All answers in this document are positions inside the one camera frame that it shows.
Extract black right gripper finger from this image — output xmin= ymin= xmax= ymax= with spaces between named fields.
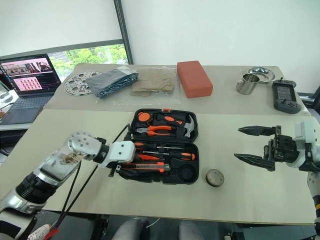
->
xmin=233 ymin=152 xmax=276 ymax=172
xmin=237 ymin=124 xmax=278 ymax=137

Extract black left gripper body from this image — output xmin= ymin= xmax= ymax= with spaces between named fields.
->
xmin=107 ymin=161 xmax=127 ymax=179

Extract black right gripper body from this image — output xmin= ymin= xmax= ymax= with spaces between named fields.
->
xmin=262 ymin=124 xmax=301 ymax=166

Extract small orange screwdriver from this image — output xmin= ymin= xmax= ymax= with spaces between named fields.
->
xmin=136 ymin=153 xmax=161 ymax=162

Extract long screwdriver black orange handle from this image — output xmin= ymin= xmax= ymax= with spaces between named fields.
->
xmin=141 ymin=149 xmax=196 ymax=162
xmin=134 ymin=141 xmax=184 ymax=150

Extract black orange utility knife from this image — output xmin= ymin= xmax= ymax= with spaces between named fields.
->
xmin=122 ymin=161 xmax=171 ymax=174

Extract black tool case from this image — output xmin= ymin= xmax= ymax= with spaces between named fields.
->
xmin=124 ymin=108 xmax=201 ymax=186

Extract orange black tape measure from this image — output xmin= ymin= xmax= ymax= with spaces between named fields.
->
xmin=136 ymin=111 xmax=154 ymax=125

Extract grey tape roll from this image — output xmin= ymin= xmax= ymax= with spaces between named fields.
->
xmin=205 ymin=168 xmax=225 ymax=187

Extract black handheld device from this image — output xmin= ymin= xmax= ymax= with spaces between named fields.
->
xmin=271 ymin=77 xmax=304 ymax=115

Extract stainless steel cup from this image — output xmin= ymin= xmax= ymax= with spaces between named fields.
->
xmin=235 ymin=73 xmax=261 ymax=96

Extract grey rounded shape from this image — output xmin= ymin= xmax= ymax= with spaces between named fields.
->
xmin=111 ymin=218 xmax=151 ymax=240

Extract stainless steel bowl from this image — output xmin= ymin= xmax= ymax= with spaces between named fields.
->
xmin=247 ymin=66 xmax=276 ymax=85

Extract black chair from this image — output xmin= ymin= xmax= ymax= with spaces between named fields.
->
xmin=297 ymin=85 xmax=320 ymax=111

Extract clear plastic bag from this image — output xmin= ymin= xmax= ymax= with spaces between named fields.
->
xmin=95 ymin=65 xmax=183 ymax=106

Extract beige folded cloth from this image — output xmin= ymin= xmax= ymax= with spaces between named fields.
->
xmin=129 ymin=68 xmax=176 ymax=97

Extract dark blue folded cloth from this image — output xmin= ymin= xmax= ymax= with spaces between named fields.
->
xmin=84 ymin=67 xmax=140 ymax=99

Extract orange red rectangular block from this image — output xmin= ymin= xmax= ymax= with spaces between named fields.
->
xmin=176 ymin=59 xmax=214 ymax=99

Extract perforated round metal disc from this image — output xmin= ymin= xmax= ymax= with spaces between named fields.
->
xmin=63 ymin=70 xmax=104 ymax=97

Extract light patterned shoe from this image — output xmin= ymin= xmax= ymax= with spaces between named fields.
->
xmin=26 ymin=224 xmax=52 ymax=240

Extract open laptop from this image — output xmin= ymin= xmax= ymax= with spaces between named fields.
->
xmin=0 ymin=53 xmax=63 ymax=125

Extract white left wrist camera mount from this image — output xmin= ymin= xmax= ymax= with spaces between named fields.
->
xmin=97 ymin=140 xmax=137 ymax=169

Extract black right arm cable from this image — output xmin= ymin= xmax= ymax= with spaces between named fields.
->
xmin=303 ymin=142 xmax=320 ymax=173

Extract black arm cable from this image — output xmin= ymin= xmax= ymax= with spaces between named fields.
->
xmin=51 ymin=124 xmax=130 ymax=236
xmin=303 ymin=142 xmax=320 ymax=173

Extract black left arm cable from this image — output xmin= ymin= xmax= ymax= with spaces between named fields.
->
xmin=51 ymin=124 xmax=130 ymax=236

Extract orange handled pliers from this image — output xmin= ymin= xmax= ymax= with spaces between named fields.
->
xmin=136 ymin=124 xmax=174 ymax=137

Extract claw hammer black orange handle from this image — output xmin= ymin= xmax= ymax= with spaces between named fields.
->
xmin=152 ymin=112 xmax=197 ymax=139

